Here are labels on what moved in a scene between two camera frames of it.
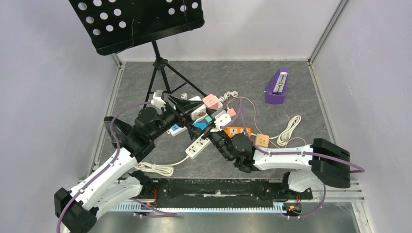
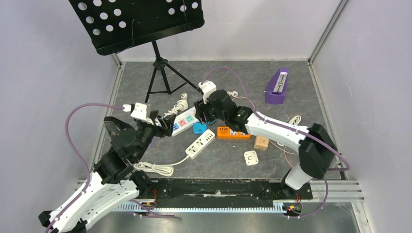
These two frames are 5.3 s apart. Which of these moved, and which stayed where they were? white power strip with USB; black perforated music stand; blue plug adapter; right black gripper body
Moved: right black gripper body
Stayed: blue plug adapter; white power strip with USB; black perforated music stand
